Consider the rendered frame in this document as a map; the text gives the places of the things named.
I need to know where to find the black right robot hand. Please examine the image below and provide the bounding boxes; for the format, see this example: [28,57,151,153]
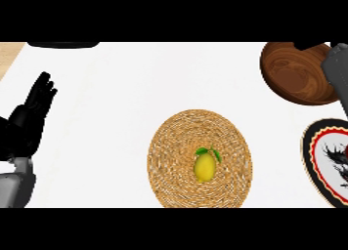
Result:
[293,41,331,52]

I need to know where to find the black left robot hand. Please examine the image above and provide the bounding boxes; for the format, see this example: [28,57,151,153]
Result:
[0,71,59,163]

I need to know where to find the brown wooden bowl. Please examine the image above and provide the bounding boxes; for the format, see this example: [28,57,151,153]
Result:
[259,41,340,106]

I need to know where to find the round woven straw placemat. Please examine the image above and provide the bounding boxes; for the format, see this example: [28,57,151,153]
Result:
[145,108,254,209]

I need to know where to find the black flat appliance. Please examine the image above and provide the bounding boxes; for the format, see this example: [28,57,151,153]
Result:
[26,41,100,50]

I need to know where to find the white plate with black rim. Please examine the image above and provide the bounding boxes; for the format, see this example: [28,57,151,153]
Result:
[300,118,348,209]

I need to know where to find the yellow lemon with green leaves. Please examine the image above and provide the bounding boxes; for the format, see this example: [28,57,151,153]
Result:
[192,146,223,184]

